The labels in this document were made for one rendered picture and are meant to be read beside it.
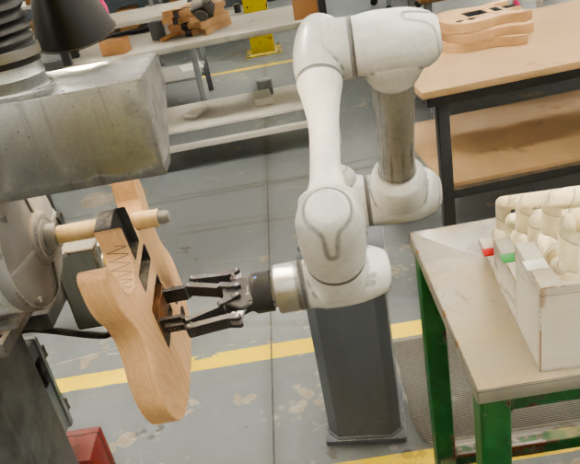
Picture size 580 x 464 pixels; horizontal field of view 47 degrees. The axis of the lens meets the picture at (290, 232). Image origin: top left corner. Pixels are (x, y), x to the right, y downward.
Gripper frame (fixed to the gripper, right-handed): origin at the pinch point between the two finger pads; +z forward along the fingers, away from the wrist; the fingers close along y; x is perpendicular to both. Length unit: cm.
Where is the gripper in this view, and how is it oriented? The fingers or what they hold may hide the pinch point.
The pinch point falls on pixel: (164, 310)
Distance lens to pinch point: 123.5
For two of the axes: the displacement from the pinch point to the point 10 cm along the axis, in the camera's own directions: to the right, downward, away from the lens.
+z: -9.8, 1.9, 0.5
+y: -0.8, -6.0, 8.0
